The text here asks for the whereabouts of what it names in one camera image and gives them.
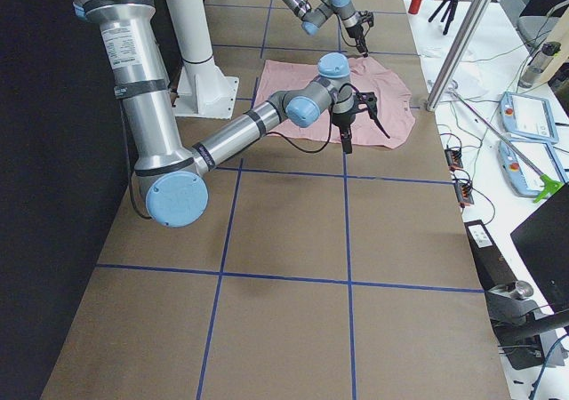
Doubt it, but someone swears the black power box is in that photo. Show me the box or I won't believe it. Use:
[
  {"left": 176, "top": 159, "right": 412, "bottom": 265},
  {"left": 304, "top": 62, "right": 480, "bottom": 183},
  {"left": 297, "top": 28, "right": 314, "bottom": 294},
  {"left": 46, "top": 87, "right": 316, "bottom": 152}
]
[{"left": 464, "top": 220, "right": 517, "bottom": 291}]

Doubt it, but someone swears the orange connector block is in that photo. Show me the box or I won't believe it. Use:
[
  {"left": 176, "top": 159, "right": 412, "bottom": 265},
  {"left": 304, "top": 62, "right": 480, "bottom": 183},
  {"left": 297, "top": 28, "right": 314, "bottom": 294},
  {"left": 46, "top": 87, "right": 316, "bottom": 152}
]
[
  {"left": 444, "top": 147, "right": 463, "bottom": 172},
  {"left": 453, "top": 178, "right": 474, "bottom": 208}
]

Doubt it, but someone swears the upper teach pendant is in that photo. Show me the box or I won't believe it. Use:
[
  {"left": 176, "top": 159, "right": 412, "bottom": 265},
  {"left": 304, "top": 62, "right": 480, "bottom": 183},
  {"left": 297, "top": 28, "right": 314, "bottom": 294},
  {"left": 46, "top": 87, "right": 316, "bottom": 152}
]
[{"left": 500, "top": 92, "right": 559, "bottom": 144}]

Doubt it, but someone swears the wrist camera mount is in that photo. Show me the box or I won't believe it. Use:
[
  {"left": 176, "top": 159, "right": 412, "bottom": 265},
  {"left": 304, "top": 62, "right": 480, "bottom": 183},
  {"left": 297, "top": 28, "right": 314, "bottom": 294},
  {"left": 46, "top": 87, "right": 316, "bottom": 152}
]
[
  {"left": 358, "top": 11, "right": 374, "bottom": 28},
  {"left": 355, "top": 92, "right": 390, "bottom": 139}
]

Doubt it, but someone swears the black monitor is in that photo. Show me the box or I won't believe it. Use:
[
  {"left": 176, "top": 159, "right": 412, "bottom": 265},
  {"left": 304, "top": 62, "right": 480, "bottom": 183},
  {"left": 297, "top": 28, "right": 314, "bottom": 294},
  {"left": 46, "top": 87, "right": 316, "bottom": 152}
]
[{"left": 510, "top": 185, "right": 569, "bottom": 311}]

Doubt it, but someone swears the black tripod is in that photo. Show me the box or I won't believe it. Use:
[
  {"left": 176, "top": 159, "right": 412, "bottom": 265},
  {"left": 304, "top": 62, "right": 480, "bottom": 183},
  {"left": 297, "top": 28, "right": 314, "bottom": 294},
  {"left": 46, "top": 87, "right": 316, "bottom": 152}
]
[{"left": 428, "top": 0, "right": 459, "bottom": 36}]

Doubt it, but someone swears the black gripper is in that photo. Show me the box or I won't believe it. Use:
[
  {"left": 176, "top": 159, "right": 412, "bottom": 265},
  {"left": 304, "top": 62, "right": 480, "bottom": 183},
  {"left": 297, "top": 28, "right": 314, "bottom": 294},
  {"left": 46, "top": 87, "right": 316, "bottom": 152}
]
[
  {"left": 332, "top": 97, "right": 357, "bottom": 154},
  {"left": 345, "top": 15, "right": 368, "bottom": 57}
]

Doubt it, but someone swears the lower teach pendant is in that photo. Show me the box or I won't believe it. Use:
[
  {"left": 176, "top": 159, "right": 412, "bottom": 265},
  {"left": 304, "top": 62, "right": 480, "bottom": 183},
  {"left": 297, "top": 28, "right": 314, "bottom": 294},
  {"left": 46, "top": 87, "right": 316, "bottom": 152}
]
[{"left": 498, "top": 138, "right": 568, "bottom": 198}]

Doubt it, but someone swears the upper orange connector block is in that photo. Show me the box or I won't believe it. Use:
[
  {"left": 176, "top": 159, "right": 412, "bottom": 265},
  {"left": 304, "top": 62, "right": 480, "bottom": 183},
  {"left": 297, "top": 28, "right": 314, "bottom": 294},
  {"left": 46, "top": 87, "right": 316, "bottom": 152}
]
[{"left": 444, "top": 147, "right": 463, "bottom": 172}]

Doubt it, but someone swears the reacher grabber tool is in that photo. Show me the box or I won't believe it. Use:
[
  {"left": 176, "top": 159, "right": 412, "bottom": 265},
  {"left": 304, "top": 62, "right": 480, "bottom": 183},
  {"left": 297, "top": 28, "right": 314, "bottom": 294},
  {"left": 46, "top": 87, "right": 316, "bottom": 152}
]
[{"left": 447, "top": 80, "right": 565, "bottom": 203}]

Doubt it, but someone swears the lower orange connector block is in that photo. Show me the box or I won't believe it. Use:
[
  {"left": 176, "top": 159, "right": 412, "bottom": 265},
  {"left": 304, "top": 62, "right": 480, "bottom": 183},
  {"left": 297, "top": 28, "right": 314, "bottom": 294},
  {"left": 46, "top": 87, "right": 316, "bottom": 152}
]
[{"left": 453, "top": 178, "right": 474, "bottom": 208}]

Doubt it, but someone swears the clear water bottle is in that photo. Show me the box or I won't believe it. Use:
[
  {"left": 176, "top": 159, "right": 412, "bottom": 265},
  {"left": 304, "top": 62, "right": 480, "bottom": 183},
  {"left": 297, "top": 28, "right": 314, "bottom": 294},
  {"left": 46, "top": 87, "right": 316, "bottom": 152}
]
[{"left": 517, "top": 41, "right": 561, "bottom": 89}]

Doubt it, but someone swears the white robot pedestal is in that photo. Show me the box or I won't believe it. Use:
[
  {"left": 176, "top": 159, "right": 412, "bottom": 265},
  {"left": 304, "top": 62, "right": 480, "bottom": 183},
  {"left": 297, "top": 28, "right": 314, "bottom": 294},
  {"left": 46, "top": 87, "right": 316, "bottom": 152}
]
[{"left": 166, "top": 0, "right": 239, "bottom": 119}]

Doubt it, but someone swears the pink t-shirt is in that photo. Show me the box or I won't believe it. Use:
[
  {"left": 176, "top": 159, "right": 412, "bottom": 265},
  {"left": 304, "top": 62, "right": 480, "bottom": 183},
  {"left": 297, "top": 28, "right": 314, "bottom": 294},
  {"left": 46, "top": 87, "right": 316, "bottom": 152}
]
[{"left": 254, "top": 57, "right": 415, "bottom": 148}]

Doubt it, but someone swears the aluminium frame post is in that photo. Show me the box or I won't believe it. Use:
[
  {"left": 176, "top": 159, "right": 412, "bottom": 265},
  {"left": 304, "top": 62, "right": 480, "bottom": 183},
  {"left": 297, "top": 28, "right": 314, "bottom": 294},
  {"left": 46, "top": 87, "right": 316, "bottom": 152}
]
[{"left": 426, "top": 0, "right": 492, "bottom": 112}]

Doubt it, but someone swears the teach pendant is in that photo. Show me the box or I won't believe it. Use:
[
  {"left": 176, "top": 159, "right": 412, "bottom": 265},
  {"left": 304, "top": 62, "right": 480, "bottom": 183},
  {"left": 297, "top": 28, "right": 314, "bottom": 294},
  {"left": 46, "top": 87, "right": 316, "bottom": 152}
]
[
  {"left": 500, "top": 92, "right": 559, "bottom": 144},
  {"left": 498, "top": 138, "right": 568, "bottom": 198}
]

